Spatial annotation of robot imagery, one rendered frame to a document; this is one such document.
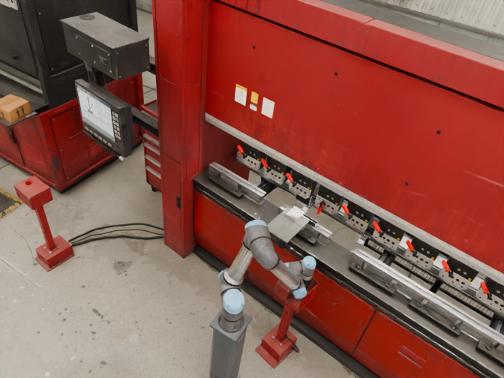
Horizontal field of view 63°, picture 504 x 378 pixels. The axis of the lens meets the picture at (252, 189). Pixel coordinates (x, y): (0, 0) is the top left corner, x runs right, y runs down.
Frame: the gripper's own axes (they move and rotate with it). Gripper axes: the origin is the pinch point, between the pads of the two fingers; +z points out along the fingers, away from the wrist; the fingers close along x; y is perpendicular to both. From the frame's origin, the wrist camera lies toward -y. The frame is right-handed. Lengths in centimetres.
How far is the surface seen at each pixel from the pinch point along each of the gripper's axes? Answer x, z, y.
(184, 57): 116, -110, 11
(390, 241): -27, -45, 40
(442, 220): -44, -74, 44
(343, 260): -6.7, -10.4, 34.6
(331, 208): 12, -44, 36
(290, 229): 27.3, -24.3, 18.9
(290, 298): 3.3, 3.3, -4.1
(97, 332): 103, 66, -96
